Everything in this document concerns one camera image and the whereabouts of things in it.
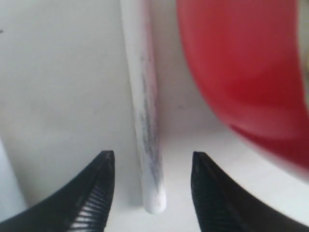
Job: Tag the small red drum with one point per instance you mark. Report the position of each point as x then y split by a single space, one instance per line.
250 61

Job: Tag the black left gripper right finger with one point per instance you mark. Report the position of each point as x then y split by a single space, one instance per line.
222 205

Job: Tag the white rectangular plastic tray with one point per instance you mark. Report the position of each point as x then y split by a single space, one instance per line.
12 201

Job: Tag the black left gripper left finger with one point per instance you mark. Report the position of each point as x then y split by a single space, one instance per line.
82 205

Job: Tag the smudged wooden drumstick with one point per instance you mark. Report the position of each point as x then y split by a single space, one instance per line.
137 28

